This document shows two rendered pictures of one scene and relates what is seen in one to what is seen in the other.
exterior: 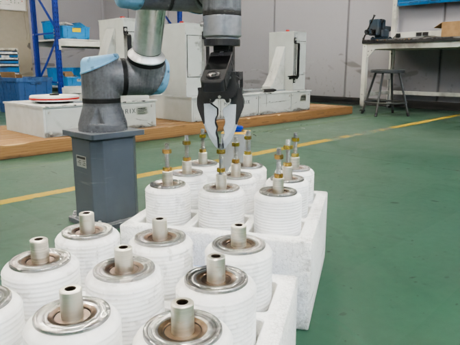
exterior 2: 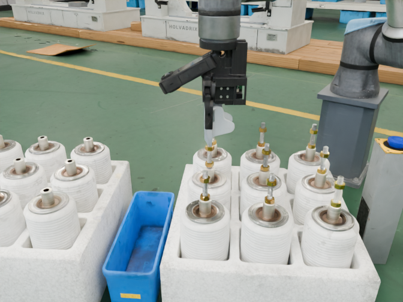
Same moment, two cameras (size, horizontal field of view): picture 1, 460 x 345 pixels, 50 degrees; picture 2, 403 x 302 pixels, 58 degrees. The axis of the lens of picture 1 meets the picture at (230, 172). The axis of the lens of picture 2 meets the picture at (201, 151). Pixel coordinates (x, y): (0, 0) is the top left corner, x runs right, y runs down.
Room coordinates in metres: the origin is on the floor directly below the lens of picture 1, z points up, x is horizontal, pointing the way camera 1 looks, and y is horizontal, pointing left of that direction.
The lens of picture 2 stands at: (0.85, -0.65, 0.66)
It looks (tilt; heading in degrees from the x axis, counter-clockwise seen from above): 27 degrees down; 80
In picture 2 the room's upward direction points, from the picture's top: straight up
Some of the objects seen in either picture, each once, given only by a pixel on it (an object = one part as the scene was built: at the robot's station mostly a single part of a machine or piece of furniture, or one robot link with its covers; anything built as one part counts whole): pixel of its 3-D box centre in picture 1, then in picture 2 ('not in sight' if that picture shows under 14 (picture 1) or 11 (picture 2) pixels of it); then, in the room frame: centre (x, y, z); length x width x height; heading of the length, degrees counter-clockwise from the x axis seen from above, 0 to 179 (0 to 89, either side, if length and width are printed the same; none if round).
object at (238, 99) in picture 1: (231, 102); (208, 106); (0.98, 0.00, 0.43); 0.05 x 0.02 x 0.09; 81
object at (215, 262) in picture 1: (215, 269); not in sight; (0.54, 0.02, 0.26); 0.02 x 0.02 x 0.03
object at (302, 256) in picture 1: (235, 242); (258, 239); (1.10, -0.01, 0.09); 0.39 x 0.39 x 0.18; 75
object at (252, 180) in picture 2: (235, 176); (263, 181); (1.10, -0.01, 0.25); 0.08 x 0.08 x 0.01
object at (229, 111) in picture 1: (231, 124); (219, 127); (1.00, 0.00, 0.38); 0.06 x 0.03 x 0.09; 171
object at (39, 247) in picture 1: (40, 251); (43, 143); (0.60, 0.25, 0.26); 0.02 x 0.02 x 0.03
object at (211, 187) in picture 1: (221, 187); (208, 179); (0.98, 0.02, 0.25); 0.08 x 0.08 x 0.01
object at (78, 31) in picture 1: (66, 30); not in sight; (6.10, 1.95, 0.90); 0.50 x 0.38 x 0.21; 47
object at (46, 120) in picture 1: (80, 72); not in sight; (3.34, 0.99, 0.45); 0.82 x 0.57 x 0.74; 136
